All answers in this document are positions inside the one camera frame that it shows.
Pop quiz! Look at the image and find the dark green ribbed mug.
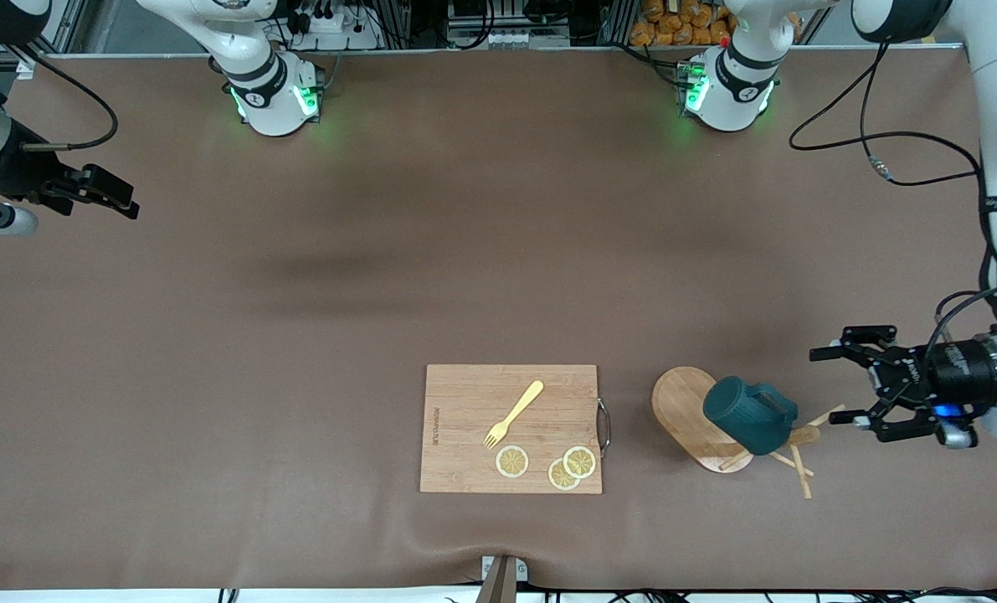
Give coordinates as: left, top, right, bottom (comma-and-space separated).
702, 376, 799, 456

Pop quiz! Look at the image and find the wooden mug tree rack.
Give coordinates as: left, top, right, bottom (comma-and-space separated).
651, 366, 847, 501

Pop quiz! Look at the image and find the white power strip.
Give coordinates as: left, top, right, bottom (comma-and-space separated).
285, 0, 384, 51

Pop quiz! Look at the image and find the yellow plastic fork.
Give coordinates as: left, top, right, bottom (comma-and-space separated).
483, 380, 545, 451

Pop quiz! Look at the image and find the orange snack bag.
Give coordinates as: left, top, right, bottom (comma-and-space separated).
630, 0, 737, 48

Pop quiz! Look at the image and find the bamboo cutting board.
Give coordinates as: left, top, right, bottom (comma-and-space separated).
420, 364, 612, 495

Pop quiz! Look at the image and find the white multi-socket strip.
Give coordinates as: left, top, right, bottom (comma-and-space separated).
448, 25, 572, 49

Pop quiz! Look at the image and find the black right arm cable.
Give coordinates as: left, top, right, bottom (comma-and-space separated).
0, 42, 120, 152

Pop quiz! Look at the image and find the aluminium frame post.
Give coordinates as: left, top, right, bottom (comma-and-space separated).
0, 0, 89, 68

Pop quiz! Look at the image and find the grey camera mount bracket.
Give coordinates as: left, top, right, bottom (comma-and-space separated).
475, 555, 529, 603

